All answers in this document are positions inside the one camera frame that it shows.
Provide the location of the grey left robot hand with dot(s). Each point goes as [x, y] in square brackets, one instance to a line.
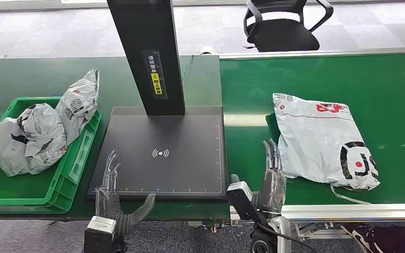
[108, 206]

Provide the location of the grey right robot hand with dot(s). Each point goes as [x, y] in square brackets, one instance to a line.
[272, 192]

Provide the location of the white red-logo courier package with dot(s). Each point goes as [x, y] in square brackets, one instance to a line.
[317, 143]

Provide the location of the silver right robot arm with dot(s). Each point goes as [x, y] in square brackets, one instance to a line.
[283, 232]

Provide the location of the black weighing device with column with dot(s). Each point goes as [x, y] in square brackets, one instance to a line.
[160, 153]

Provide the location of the green plastic basket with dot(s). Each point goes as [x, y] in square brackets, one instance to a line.
[20, 190]

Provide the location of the crumpled grey courier package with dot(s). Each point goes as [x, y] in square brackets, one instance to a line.
[34, 139]

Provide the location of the metal fittings under table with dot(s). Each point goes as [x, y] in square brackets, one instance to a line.
[214, 226]

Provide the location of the black white patterned object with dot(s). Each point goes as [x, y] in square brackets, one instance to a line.
[387, 239]

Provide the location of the green conveyor belt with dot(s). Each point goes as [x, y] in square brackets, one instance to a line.
[380, 87]

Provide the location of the small white round object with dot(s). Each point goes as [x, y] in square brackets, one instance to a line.
[208, 51]

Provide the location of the black office chair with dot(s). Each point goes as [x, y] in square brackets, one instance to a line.
[283, 35]

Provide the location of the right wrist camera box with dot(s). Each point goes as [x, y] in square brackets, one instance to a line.
[241, 200]

